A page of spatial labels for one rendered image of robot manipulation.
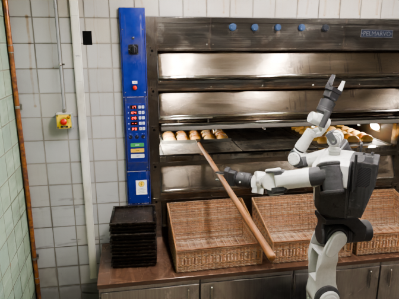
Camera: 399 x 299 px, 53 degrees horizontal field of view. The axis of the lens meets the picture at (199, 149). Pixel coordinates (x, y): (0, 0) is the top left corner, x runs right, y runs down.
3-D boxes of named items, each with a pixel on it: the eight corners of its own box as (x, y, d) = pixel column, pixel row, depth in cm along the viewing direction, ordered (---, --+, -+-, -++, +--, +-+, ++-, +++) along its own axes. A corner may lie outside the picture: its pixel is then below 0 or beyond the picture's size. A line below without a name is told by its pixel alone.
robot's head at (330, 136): (344, 140, 202) (336, 127, 202) (342, 143, 194) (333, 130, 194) (333, 146, 205) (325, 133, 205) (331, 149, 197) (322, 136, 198)
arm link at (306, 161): (301, 171, 248) (335, 162, 233) (290, 172, 239) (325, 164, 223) (297, 152, 250) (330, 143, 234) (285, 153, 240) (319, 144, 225)
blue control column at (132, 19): (130, 210, 485) (122, 23, 431) (144, 209, 488) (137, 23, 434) (133, 311, 301) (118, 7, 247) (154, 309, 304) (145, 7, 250)
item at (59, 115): (58, 127, 261) (56, 111, 259) (74, 126, 263) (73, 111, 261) (56, 129, 254) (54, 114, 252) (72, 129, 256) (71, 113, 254)
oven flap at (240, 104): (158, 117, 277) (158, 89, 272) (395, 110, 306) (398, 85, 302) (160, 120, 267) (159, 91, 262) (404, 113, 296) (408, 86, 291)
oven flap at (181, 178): (161, 192, 284) (160, 164, 286) (392, 178, 313) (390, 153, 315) (161, 192, 279) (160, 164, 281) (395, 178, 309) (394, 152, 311)
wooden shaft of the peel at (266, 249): (276, 261, 146) (276, 254, 145) (268, 262, 146) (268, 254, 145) (200, 145, 309) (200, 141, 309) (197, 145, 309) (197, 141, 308)
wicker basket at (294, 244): (249, 231, 302) (250, 196, 295) (319, 225, 311) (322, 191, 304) (271, 264, 255) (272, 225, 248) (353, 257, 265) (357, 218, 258)
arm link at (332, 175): (314, 192, 191) (345, 189, 185) (310, 192, 183) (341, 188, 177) (312, 168, 193) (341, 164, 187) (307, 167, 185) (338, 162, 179)
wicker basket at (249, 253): (165, 238, 291) (165, 202, 284) (241, 231, 302) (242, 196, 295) (174, 274, 245) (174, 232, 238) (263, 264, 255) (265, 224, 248)
